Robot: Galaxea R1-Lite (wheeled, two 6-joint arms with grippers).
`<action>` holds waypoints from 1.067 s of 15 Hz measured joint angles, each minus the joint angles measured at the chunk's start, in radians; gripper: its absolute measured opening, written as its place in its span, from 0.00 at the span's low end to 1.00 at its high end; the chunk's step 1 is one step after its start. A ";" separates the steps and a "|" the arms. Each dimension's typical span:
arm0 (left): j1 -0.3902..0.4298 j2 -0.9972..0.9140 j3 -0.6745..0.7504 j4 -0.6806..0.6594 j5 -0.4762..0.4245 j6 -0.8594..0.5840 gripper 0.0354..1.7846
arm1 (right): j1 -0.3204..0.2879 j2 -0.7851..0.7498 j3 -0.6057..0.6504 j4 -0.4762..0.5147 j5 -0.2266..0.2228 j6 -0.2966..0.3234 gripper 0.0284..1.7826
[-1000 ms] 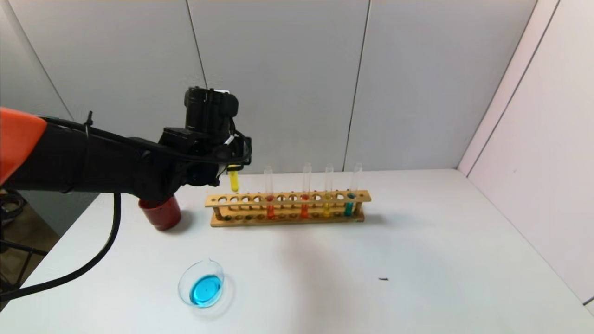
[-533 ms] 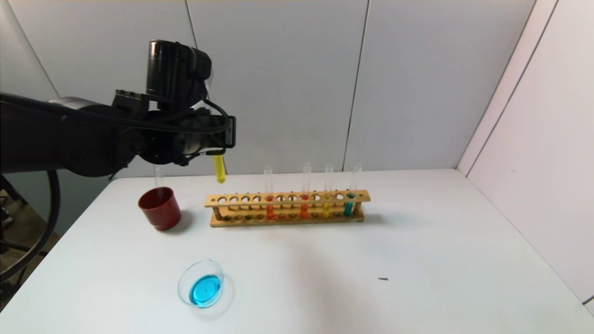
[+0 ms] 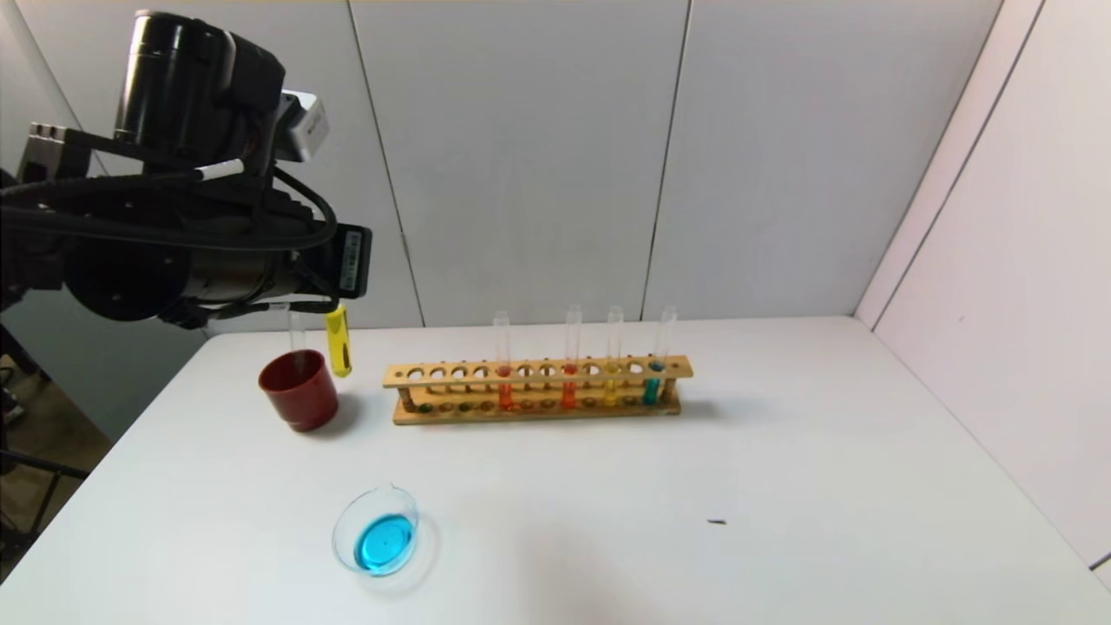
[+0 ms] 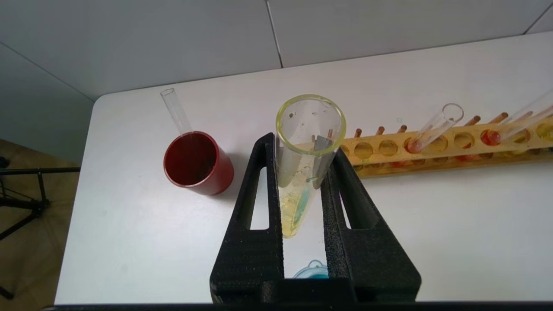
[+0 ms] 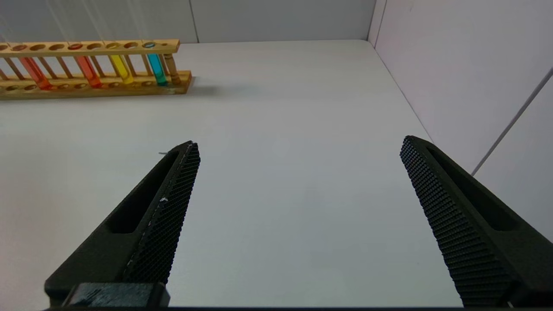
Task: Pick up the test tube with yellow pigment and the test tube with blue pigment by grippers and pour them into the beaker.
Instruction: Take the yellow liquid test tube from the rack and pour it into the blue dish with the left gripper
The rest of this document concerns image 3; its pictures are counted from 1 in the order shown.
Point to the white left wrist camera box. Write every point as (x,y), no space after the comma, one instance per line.
(305,126)

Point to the black tripod stand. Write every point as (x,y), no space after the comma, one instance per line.
(43,465)

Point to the orange pigment glass test tube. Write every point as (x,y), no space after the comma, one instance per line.
(568,392)

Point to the clear glass beaker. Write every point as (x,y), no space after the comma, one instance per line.
(382,542)

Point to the wooden test tube rack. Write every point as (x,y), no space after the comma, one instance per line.
(538,371)

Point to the blue pigment glass test tube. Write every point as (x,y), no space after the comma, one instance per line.
(298,334)
(651,391)

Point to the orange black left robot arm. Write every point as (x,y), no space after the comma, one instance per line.
(174,78)

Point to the red pigment glass test tube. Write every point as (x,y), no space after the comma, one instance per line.
(505,395)

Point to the dark red plastic cup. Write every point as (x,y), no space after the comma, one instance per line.
(299,399)

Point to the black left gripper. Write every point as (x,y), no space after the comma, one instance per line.
(351,260)

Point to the yellow pigment glass test tube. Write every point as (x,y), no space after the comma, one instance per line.
(338,347)
(610,392)

